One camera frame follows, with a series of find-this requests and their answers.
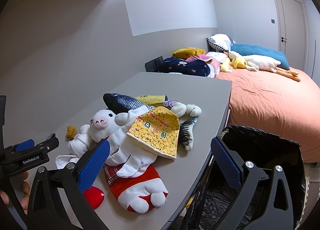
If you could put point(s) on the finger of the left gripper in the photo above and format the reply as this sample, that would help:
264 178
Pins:
50 144
25 145

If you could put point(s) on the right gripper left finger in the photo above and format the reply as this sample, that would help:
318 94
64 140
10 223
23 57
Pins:
46 210

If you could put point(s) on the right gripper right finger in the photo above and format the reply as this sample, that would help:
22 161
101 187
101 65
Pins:
244 177

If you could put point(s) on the white pig plush toy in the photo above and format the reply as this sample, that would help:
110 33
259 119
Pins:
132 179

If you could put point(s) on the yellow soybean milk carton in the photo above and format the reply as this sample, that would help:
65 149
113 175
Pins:
157 131

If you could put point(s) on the yellow packet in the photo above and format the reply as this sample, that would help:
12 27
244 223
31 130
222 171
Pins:
153 100

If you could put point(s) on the person's left hand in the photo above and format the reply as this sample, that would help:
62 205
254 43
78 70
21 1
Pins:
25 189

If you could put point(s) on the dark blue fish plush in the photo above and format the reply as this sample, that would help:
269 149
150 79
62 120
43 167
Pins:
119 103

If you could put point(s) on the bed with orange sheet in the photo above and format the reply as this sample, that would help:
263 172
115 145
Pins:
277 105

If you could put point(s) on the white goose plush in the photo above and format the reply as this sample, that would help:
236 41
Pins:
257 63

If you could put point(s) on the yellow duck plush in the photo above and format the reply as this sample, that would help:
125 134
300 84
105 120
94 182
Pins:
239 62

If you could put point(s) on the pink blanket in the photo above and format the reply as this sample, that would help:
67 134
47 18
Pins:
212 63

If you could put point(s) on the mustard yellow plush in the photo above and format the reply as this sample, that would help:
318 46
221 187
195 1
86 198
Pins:
186 53

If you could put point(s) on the navy patterned blanket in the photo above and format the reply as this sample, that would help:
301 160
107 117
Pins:
174 65

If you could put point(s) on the white dotted pillow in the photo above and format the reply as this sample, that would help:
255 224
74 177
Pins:
219 56

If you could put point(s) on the teal blue cushion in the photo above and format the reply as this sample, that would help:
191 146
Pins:
247 49

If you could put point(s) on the checkered white pillow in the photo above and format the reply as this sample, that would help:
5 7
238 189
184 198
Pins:
220 42

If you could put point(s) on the beige door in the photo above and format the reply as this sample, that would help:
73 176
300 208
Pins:
292 28

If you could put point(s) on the black wall socket panel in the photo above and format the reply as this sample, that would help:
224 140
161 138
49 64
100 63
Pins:
154 65

